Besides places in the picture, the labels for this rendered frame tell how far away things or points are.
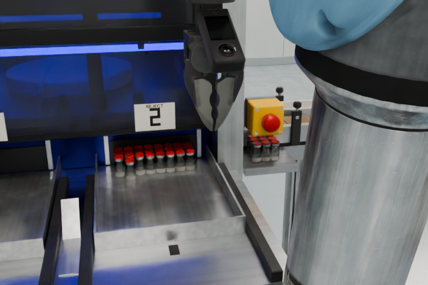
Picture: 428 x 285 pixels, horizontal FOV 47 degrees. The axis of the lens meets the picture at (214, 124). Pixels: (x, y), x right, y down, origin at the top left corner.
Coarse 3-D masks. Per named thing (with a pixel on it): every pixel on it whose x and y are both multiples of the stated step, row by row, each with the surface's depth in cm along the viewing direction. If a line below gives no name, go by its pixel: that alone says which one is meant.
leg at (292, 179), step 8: (296, 160) 131; (288, 176) 134; (296, 176) 133; (288, 184) 135; (296, 184) 134; (288, 192) 135; (296, 192) 135; (288, 200) 136; (288, 208) 137; (288, 216) 138; (288, 224) 138; (288, 232) 139; (288, 240) 140; (288, 248) 141
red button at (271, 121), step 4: (264, 116) 107; (268, 116) 106; (272, 116) 106; (276, 116) 106; (264, 120) 106; (268, 120) 106; (272, 120) 106; (276, 120) 106; (264, 124) 106; (268, 124) 106; (272, 124) 106; (276, 124) 106; (264, 128) 106; (268, 128) 106; (272, 128) 106; (276, 128) 106
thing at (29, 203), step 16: (0, 176) 108; (16, 176) 108; (32, 176) 108; (48, 176) 108; (0, 192) 101; (16, 192) 101; (32, 192) 101; (48, 192) 101; (0, 208) 95; (16, 208) 95; (32, 208) 95; (48, 208) 88; (0, 224) 89; (16, 224) 89; (32, 224) 89; (48, 224) 87; (0, 240) 84; (16, 240) 79; (32, 240) 79; (0, 256) 79; (16, 256) 79; (32, 256) 80
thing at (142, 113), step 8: (136, 104) 102; (144, 104) 102; (152, 104) 102; (160, 104) 103; (168, 104) 103; (136, 112) 102; (144, 112) 103; (152, 112) 103; (160, 112) 103; (168, 112) 104; (136, 120) 103; (144, 120) 103; (160, 120) 104; (168, 120) 104; (136, 128) 103; (144, 128) 104; (152, 128) 104; (160, 128) 105; (168, 128) 105
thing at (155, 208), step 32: (96, 160) 108; (96, 192) 94; (128, 192) 101; (160, 192) 101; (192, 192) 101; (224, 192) 100; (96, 224) 85; (128, 224) 89; (160, 224) 89; (192, 224) 84; (224, 224) 85
